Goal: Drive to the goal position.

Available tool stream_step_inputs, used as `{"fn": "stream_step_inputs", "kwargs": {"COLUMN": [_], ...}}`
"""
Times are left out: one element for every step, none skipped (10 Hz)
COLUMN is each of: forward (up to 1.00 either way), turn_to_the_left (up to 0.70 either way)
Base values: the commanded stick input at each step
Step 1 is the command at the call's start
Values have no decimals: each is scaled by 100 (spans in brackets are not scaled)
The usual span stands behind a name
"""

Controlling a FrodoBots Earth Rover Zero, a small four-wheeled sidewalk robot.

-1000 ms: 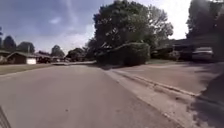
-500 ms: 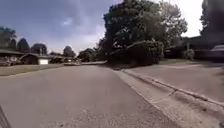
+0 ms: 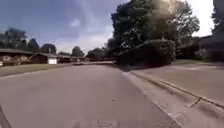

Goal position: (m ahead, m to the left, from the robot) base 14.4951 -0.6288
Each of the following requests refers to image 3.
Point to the grass verge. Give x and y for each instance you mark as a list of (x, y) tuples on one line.
[(26, 69)]

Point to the dark trimmed hedge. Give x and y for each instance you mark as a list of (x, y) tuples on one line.
[(150, 52)]

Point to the large tree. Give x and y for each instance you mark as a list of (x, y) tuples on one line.
[(140, 23)]

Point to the row of low houses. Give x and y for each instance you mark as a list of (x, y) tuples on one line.
[(40, 57)]

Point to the pale concrete kerb strip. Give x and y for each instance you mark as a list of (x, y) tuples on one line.
[(173, 103)]

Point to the grass lawn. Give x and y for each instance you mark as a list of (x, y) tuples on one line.
[(190, 61)]

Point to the pale concrete driveway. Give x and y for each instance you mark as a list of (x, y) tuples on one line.
[(193, 80)]

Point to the dark building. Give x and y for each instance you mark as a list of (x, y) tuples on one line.
[(208, 46)]

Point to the row of trees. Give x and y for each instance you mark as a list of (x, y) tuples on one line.
[(15, 38)]

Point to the grey asphalt road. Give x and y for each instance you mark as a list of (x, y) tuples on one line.
[(80, 96)]

